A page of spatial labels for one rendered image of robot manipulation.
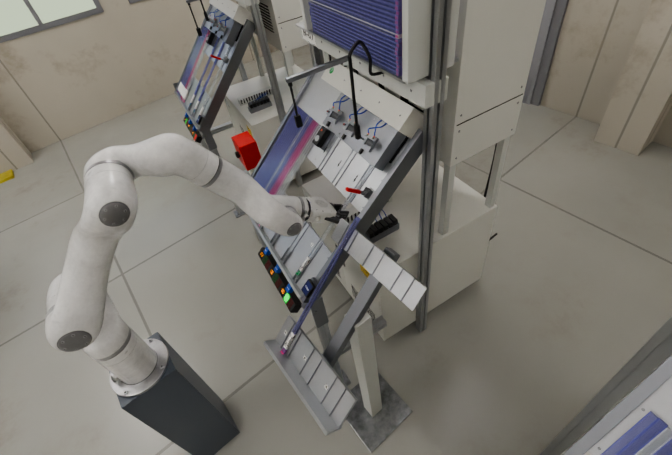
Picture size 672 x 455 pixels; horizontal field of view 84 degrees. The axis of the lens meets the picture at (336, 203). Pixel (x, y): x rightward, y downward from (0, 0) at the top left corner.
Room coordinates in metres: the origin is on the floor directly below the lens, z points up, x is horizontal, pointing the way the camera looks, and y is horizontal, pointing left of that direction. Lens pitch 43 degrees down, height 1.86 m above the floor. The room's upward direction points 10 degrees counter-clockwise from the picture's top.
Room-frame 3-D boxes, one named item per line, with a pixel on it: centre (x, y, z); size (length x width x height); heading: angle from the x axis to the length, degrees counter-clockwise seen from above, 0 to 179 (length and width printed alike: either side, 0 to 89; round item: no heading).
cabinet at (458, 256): (1.31, -0.27, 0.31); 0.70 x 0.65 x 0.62; 23
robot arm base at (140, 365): (0.62, 0.74, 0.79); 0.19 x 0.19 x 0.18
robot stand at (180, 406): (0.62, 0.74, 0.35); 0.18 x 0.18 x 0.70; 32
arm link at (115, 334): (0.65, 0.75, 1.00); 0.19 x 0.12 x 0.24; 22
